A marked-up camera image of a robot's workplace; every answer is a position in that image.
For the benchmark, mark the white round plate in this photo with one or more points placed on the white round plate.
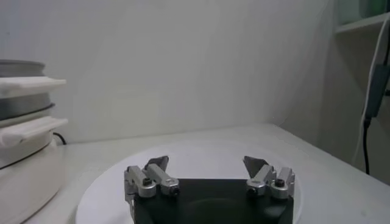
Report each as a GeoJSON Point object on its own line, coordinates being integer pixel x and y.
{"type": "Point", "coordinates": [198, 164]}

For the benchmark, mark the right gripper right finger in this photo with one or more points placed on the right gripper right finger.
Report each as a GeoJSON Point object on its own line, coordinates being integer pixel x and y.
{"type": "Point", "coordinates": [265, 178]}

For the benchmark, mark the cream electric cooker base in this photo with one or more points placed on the cream electric cooker base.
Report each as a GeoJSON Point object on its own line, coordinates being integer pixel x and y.
{"type": "Point", "coordinates": [27, 170]}

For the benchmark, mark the white shelf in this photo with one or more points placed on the white shelf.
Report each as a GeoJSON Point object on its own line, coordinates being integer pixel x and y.
{"type": "Point", "coordinates": [359, 24]}

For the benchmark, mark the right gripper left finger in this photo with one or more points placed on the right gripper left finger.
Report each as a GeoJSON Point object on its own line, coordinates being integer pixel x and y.
{"type": "Point", "coordinates": [163, 181]}

